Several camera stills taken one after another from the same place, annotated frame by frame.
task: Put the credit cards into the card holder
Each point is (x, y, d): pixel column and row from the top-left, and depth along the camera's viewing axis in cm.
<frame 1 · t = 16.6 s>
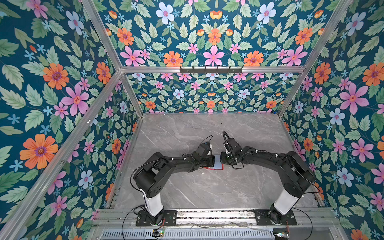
left hand: (218, 158, 90), fingers closed
right hand: (219, 159, 92), fingers closed
red leather card holder: (218, 165, 92), point 3 cm above the table

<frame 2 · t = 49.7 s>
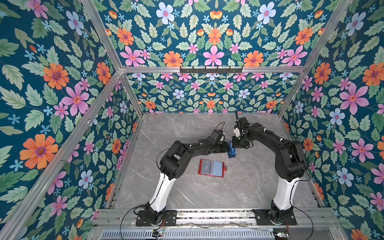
left hand: (231, 145, 95), fingers closed
right hand: (234, 144, 96), fingers open
red leather card holder: (212, 168, 93), on the table

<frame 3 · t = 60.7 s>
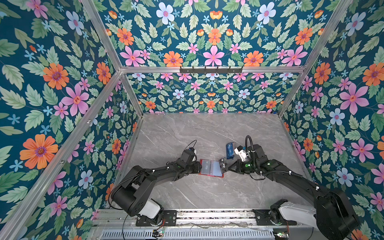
left hand: (202, 164, 88), fingers open
right hand: (228, 167, 80), fingers closed
black credit card: (223, 165, 85), point 9 cm above the table
the other named things where they were.

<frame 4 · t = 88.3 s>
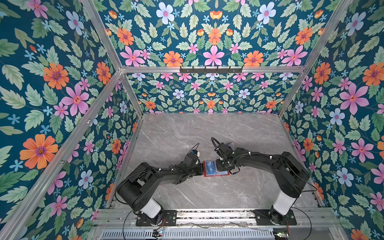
left hand: (207, 166, 88), fingers closed
right hand: (218, 166, 90), fingers open
blue VIP credit card: (210, 166, 93), on the table
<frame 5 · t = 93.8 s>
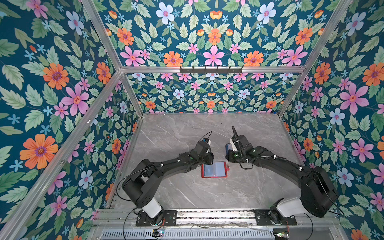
left hand: (216, 154, 86), fingers open
right hand: (226, 155, 86), fingers closed
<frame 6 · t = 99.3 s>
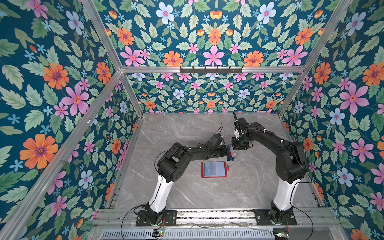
left hand: (232, 149, 94), fingers closed
right hand: (234, 147, 93), fingers closed
